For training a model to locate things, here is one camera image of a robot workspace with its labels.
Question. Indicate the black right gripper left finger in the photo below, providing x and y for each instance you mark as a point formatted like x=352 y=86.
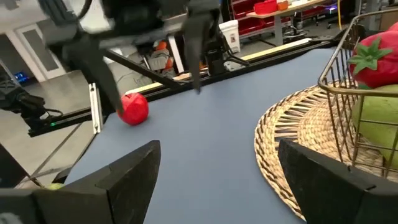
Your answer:
x=77 y=205

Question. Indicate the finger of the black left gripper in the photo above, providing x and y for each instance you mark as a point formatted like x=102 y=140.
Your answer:
x=93 y=71
x=199 y=53

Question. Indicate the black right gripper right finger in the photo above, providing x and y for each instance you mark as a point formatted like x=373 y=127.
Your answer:
x=335 y=199

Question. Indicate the yellow-green apple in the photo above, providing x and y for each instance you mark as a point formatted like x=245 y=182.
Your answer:
x=376 y=115

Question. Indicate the red tomato with green stem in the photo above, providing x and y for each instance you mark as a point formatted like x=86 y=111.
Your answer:
x=382 y=65

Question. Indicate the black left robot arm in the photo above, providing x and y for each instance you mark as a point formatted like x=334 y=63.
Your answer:
x=21 y=99

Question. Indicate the white trash bin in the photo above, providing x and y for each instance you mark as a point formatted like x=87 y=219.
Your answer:
x=231 y=35

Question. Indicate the red bin shelving rack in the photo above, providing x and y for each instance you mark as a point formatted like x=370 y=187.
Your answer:
x=245 y=26

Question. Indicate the red plastic bin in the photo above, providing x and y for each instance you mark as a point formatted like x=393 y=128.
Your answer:
x=265 y=7

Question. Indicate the wooden top workbench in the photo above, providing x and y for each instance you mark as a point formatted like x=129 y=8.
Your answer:
x=279 y=31

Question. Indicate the round wicker placemat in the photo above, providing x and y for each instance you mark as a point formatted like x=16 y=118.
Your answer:
x=280 y=130

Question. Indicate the white metal bracket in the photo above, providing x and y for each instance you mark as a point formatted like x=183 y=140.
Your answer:
x=95 y=105

